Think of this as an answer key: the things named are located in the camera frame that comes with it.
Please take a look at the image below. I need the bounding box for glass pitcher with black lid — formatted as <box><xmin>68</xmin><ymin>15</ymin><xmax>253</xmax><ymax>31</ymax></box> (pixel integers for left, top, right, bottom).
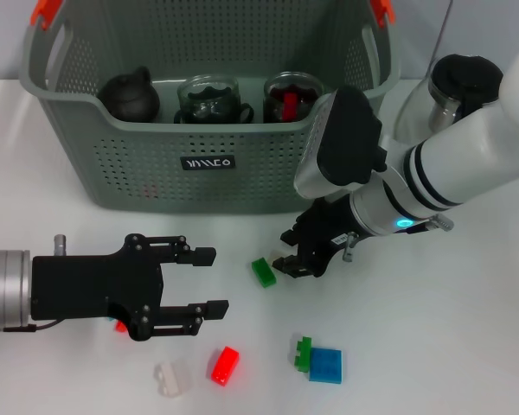
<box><xmin>393</xmin><ymin>54</ymin><xmax>505</xmax><ymax>142</ymax></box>

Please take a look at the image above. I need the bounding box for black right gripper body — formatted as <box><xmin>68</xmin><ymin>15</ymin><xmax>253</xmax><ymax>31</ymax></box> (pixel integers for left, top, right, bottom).
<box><xmin>292</xmin><ymin>196</ymin><xmax>365</xmax><ymax>278</ymax></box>

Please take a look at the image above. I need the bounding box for blue square building block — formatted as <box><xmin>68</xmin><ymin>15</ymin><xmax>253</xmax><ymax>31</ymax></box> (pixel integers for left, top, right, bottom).
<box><xmin>307</xmin><ymin>347</ymin><xmax>343</xmax><ymax>384</ymax></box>

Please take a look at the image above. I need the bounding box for dark red long building block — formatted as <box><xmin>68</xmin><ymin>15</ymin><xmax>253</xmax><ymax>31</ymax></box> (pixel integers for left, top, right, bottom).
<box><xmin>283</xmin><ymin>91</ymin><xmax>299</xmax><ymax>123</ymax></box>

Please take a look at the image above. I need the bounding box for bright red rectangular building block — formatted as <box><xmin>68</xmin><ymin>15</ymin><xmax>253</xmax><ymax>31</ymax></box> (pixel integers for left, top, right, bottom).
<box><xmin>210</xmin><ymin>345</ymin><xmax>241</xmax><ymax>386</ymax></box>

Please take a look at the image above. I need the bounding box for silver plug on right gripper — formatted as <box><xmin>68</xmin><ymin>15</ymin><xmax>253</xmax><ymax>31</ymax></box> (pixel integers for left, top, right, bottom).
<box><xmin>343</xmin><ymin>231</ymin><xmax>360</xmax><ymax>264</ymax></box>

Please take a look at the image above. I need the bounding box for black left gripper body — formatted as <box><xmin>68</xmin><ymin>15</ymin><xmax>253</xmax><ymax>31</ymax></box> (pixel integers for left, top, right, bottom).
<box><xmin>30</xmin><ymin>233</ymin><xmax>165</xmax><ymax>342</ymax></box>

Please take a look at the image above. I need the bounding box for small black clay teapot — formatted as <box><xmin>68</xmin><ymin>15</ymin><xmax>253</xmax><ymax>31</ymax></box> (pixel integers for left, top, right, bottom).
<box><xmin>97</xmin><ymin>67</ymin><xmax>162</xmax><ymax>123</ymax></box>

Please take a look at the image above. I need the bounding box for glass teacup with black base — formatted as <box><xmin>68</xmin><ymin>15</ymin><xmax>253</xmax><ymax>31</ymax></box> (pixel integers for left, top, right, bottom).
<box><xmin>174</xmin><ymin>97</ymin><xmax>255</xmax><ymax>125</ymax></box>
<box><xmin>176</xmin><ymin>75</ymin><xmax>242</xmax><ymax>118</ymax></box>
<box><xmin>261</xmin><ymin>93</ymin><xmax>317</xmax><ymax>125</ymax></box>
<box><xmin>261</xmin><ymin>72</ymin><xmax>324</xmax><ymax>116</ymax></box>

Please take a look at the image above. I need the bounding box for green rectangular building block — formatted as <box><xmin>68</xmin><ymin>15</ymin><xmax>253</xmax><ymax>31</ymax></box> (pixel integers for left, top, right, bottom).
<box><xmin>250</xmin><ymin>258</ymin><xmax>279</xmax><ymax>289</ymax></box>

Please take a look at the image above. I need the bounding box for green stepped building block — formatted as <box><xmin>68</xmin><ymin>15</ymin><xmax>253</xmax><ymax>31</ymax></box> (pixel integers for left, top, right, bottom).
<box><xmin>294</xmin><ymin>335</ymin><xmax>313</xmax><ymax>373</ymax></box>

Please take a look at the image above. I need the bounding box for black cable with silver plug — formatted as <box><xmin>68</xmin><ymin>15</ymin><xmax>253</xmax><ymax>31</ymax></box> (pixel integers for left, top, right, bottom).
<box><xmin>414</xmin><ymin>214</ymin><xmax>455</xmax><ymax>233</ymax></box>
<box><xmin>2</xmin><ymin>318</ymin><xmax>66</xmax><ymax>333</ymax></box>

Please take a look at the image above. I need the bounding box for grey perforated storage bin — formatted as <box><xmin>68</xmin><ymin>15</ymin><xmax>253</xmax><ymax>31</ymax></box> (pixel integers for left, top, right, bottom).
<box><xmin>17</xmin><ymin>0</ymin><xmax>402</xmax><ymax>215</ymax></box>

